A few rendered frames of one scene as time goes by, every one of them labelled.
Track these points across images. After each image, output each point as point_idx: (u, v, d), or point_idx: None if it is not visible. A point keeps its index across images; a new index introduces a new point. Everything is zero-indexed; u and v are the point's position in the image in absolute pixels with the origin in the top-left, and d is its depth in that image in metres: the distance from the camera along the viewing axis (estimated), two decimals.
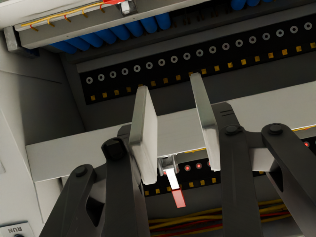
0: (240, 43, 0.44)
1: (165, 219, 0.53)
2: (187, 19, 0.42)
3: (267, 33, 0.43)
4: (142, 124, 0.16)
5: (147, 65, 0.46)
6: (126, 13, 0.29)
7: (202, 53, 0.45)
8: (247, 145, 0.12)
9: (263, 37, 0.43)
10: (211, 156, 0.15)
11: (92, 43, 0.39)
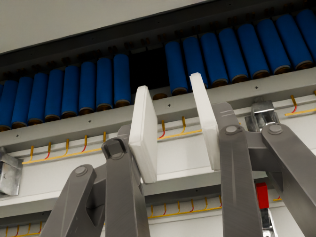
0: None
1: None
2: (177, 36, 0.34)
3: None
4: (142, 124, 0.16)
5: None
6: (271, 121, 0.23)
7: None
8: (247, 145, 0.12)
9: None
10: (211, 156, 0.15)
11: (315, 25, 0.28)
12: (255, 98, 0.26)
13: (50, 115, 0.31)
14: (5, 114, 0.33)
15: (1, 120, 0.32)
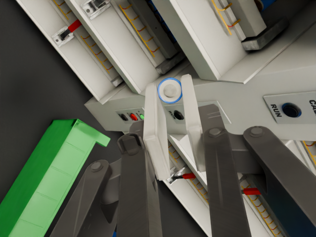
0: None
1: None
2: None
3: None
4: (155, 120, 0.16)
5: None
6: None
7: None
8: (231, 146, 0.12)
9: None
10: (196, 158, 0.15)
11: None
12: None
13: None
14: None
15: None
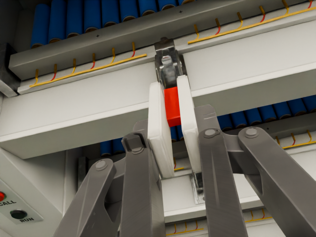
0: None
1: None
2: None
3: None
4: (160, 119, 0.16)
5: None
6: None
7: None
8: (226, 147, 0.13)
9: None
10: (192, 159, 0.15)
11: None
12: None
13: None
14: (150, 0, 0.29)
15: (148, 5, 0.29)
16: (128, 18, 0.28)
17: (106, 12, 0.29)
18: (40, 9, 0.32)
